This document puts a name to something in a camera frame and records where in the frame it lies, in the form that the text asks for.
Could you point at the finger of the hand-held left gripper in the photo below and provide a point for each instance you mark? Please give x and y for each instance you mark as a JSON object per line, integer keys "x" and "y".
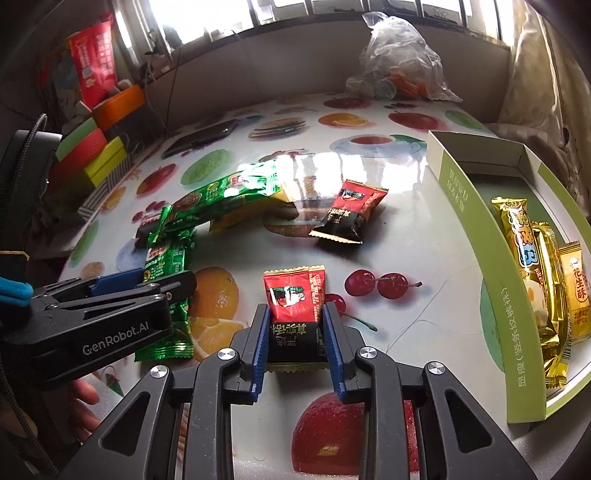
{"x": 115, "y": 280}
{"x": 178, "y": 281}

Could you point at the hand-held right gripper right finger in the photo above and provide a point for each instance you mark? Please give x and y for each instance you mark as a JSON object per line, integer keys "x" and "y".
{"x": 333, "y": 355}

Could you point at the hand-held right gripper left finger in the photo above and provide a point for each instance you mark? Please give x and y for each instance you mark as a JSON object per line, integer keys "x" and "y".
{"x": 261, "y": 355}

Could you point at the green chocolate wafer packet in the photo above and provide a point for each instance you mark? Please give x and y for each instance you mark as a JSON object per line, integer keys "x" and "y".
{"x": 168, "y": 258}

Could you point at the red black snack packet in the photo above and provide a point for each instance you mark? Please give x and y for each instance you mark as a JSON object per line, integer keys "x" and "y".
{"x": 145, "y": 230}
{"x": 348, "y": 212}
{"x": 295, "y": 300}

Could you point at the long green snack packet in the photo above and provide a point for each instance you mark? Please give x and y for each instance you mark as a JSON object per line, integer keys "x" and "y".
{"x": 221, "y": 198}

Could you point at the green cardboard box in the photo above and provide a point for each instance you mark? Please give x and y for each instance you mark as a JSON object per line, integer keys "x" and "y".
{"x": 471, "y": 258}

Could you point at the long gold snack bar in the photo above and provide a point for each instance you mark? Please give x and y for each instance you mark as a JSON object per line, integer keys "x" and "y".
{"x": 521, "y": 258}
{"x": 551, "y": 295}

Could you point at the small yellow snack packet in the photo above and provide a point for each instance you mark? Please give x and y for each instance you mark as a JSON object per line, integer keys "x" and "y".
{"x": 577, "y": 286}

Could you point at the person's left hand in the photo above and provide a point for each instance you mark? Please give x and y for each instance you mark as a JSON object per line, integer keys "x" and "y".
{"x": 85, "y": 401}

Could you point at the black white striped box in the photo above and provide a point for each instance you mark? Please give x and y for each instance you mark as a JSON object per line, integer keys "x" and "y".
{"x": 105, "y": 196}

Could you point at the yellow green storage box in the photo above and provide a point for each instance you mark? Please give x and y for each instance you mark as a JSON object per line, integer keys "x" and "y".
{"x": 105, "y": 161}

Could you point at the yellow brown snack packet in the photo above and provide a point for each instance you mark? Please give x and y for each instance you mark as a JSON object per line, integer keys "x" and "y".
{"x": 277, "y": 203}

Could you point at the food print tablecloth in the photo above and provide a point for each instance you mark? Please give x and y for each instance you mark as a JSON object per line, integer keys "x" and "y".
{"x": 415, "y": 258}

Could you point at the red storage box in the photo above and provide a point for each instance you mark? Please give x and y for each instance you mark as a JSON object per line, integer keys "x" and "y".
{"x": 76, "y": 157}

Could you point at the black phone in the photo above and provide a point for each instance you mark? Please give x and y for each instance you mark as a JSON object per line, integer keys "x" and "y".
{"x": 203, "y": 136}

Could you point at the light green storage box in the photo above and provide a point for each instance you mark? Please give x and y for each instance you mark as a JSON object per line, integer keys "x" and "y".
{"x": 76, "y": 136}

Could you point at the orange storage box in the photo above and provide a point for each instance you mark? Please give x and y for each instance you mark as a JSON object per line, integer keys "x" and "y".
{"x": 120, "y": 106}

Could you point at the red printed bag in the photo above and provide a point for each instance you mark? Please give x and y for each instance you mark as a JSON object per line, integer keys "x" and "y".
{"x": 94, "y": 60}

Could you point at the round foil lid cup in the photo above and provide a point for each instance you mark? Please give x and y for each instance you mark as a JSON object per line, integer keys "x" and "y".
{"x": 383, "y": 86}

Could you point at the window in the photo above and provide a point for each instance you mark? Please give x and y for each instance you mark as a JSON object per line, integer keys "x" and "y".
{"x": 300, "y": 14}

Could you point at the clear plastic bag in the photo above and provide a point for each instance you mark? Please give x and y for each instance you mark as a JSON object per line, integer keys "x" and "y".
{"x": 397, "y": 50}

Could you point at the beige patterned curtain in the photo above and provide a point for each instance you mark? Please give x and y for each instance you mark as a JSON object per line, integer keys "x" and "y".
{"x": 545, "y": 92}

